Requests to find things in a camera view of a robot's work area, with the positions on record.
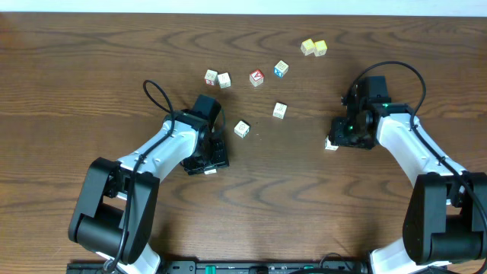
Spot wooden block green edge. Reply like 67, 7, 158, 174
234, 120, 250, 139

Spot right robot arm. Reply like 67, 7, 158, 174
326, 96, 486, 273

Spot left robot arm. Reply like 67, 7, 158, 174
68, 107, 229, 273

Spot red sided wooden block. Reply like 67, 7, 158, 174
204, 69, 218, 86

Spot red letter A block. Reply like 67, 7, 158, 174
250, 69, 265, 87

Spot yellow wooden block right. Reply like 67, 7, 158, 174
314, 40, 328, 57

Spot yellow wooden block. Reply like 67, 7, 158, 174
301, 39, 316, 56
314, 40, 328, 57

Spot yellow wooden block left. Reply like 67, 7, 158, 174
301, 39, 316, 56

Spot blue sided wooden block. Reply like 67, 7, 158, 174
274, 60, 289, 78

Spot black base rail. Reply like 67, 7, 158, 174
66, 253, 450, 274

